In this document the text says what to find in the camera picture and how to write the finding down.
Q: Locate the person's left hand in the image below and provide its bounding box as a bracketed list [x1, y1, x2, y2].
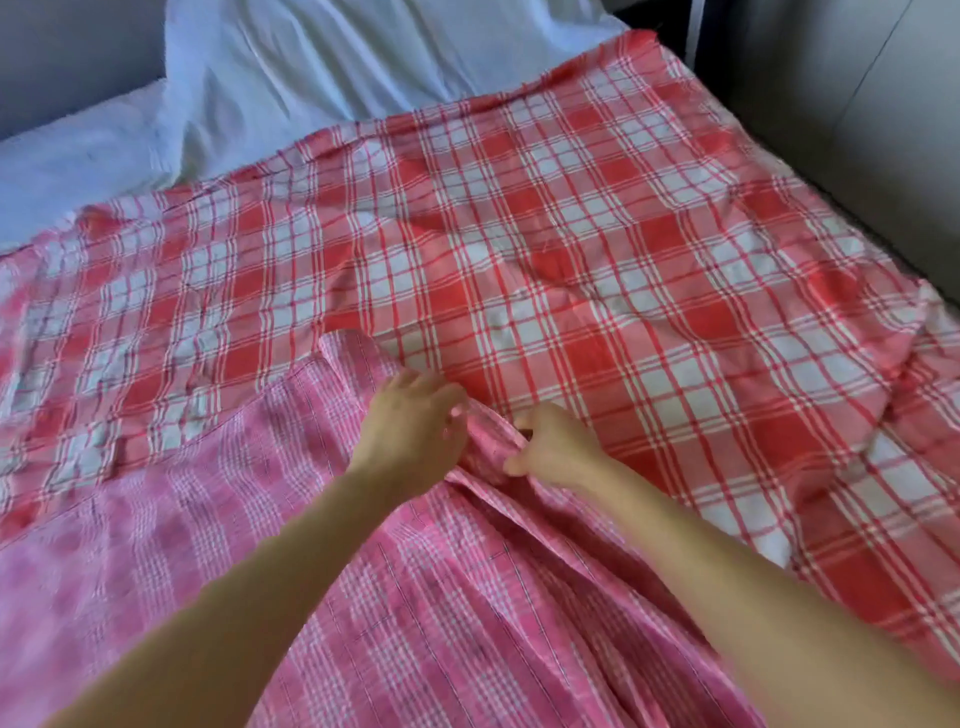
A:
[346, 366, 477, 506]

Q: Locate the person's right hand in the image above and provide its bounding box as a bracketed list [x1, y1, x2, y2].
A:
[501, 399, 620, 495]

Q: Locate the red white plaid cloth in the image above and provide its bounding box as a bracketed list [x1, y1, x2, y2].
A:
[0, 28, 960, 680]

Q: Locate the pink gingham sheet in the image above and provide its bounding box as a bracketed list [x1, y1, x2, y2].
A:
[0, 325, 770, 728]

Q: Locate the person's left forearm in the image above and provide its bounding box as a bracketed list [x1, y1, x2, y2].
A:
[45, 468, 414, 728]

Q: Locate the person's right forearm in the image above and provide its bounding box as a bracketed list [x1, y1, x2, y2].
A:
[577, 454, 960, 728]

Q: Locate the white pillow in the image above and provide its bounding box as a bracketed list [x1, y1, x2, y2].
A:
[156, 0, 635, 191]

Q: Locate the white wardrobe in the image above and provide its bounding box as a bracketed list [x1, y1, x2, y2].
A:
[717, 0, 960, 305]

